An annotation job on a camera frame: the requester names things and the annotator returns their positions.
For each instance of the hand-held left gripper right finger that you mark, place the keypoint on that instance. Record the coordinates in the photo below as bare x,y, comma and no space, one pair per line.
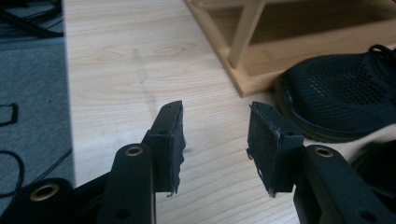
271,149

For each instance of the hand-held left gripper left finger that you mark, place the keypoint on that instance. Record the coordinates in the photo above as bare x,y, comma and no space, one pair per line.
163,155

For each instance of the wooden shoe rack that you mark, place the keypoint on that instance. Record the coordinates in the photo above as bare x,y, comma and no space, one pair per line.
246,84

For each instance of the black mesh shoe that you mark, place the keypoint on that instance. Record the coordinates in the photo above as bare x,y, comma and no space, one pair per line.
336,99

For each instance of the black tape floor mark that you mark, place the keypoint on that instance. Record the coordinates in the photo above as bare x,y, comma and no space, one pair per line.
15,113

